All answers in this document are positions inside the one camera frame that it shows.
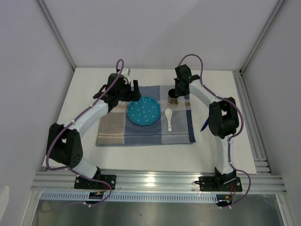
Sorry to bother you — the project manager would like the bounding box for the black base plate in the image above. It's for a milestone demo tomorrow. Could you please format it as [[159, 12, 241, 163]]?
[[74, 174, 117, 190], [194, 176, 243, 192]]

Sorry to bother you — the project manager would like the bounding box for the right aluminium frame post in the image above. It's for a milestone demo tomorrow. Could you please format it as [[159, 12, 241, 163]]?
[[239, 0, 288, 74]]

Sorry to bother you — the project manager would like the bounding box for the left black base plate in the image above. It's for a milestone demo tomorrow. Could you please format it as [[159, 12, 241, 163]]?
[[74, 174, 117, 190]]

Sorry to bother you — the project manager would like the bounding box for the purple knife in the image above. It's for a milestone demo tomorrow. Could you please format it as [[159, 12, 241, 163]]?
[[200, 119, 209, 131]]

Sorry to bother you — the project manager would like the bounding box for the left aluminium frame post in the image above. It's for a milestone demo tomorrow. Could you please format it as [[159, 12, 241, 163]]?
[[35, 0, 76, 71]]

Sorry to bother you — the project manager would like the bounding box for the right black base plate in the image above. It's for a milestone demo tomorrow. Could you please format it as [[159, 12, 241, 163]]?
[[194, 176, 243, 192]]

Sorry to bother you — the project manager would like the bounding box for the brown mug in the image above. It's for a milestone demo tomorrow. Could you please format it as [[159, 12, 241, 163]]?
[[168, 89, 179, 105]]

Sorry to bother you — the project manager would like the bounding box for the teal dotted plate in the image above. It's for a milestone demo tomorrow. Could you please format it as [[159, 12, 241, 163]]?
[[127, 97, 161, 126]]

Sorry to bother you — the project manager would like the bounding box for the aluminium mounting rail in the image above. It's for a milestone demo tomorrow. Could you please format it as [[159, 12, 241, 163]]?
[[31, 169, 286, 194]]

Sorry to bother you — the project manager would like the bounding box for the white ceramic spoon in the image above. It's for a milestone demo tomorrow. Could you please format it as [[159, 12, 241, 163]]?
[[165, 108, 173, 131]]

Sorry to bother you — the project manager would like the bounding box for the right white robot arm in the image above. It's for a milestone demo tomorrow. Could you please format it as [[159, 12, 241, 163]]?
[[174, 65, 239, 191]]

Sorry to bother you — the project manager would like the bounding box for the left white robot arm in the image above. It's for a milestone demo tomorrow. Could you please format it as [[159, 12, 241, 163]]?
[[45, 72, 141, 189]]

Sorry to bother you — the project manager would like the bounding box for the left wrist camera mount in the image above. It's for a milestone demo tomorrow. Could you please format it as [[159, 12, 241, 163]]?
[[121, 68, 131, 78]]

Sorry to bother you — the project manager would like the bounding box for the aluminium frame post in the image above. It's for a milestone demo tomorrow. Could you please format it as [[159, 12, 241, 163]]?
[[239, 0, 288, 74], [35, 0, 76, 71]]

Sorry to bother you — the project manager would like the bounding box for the white slotted cable duct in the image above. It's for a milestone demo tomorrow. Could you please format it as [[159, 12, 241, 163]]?
[[40, 191, 218, 203]]

